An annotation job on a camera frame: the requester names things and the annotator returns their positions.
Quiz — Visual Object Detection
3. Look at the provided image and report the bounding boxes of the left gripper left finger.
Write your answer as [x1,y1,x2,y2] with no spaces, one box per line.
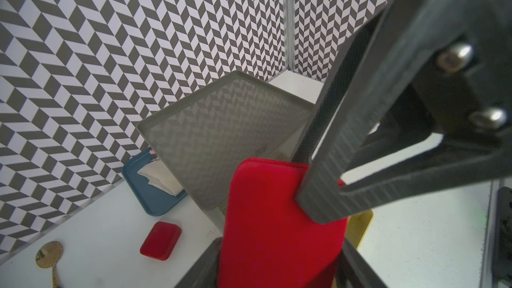
[176,237,386,287]

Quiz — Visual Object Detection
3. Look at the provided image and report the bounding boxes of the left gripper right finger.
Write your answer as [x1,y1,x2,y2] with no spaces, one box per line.
[295,0,511,224]

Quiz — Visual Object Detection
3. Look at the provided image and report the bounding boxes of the red brooch box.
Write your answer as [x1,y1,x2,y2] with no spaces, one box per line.
[217,158,348,287]
[139,221,182,261]

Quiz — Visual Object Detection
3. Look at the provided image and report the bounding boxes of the yellow bottom drawer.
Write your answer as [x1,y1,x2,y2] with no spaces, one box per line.
[345,210,373,249]

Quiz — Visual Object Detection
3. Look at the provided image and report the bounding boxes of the grey drawer cabinet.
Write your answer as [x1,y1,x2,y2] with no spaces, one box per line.
[137,71,314,211]

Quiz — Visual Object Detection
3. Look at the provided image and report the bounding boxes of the teal tray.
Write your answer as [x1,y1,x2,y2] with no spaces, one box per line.
[122,148,187,217]

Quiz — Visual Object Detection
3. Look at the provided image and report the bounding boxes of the beige cards on tray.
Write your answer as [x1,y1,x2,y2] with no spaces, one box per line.
[137,159,184,197]

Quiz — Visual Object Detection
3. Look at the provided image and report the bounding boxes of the gold spoon green handle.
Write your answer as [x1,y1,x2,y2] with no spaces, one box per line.
[35,241,63,288]

